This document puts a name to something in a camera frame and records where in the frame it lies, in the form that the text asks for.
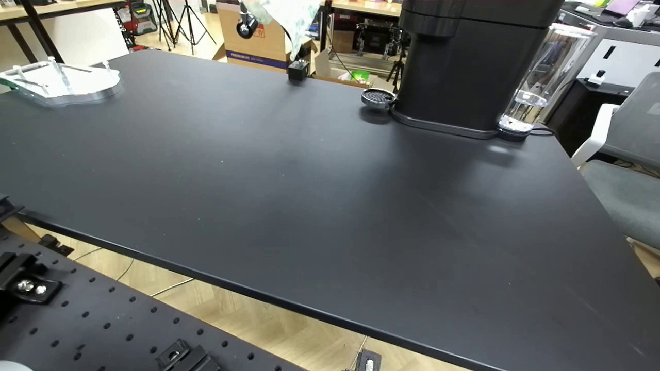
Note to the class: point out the white cloth with green stains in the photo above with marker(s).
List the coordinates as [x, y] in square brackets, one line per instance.
[291, 15]

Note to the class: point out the small black round dish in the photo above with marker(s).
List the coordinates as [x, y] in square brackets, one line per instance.
[378, 98]

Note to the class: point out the cardboard box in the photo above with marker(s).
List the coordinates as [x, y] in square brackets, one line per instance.
[264, 49]

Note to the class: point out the clear plastic container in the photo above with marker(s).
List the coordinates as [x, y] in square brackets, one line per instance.
[547, 79]

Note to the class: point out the black perforated breadboard plate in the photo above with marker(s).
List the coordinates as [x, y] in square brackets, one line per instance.
[98, 325]

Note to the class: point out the white panel board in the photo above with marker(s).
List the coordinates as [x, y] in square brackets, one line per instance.
[87, 37]

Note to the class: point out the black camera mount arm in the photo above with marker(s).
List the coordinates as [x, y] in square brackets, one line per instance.
[297, 68]

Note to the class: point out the black robot base pedestal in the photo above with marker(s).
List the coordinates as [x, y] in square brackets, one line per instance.
[466, 61]

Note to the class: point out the black camera tripod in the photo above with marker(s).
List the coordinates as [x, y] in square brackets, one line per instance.
[178, 25]

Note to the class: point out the black bracket with screws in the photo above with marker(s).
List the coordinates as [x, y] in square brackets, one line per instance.
[25, 278]

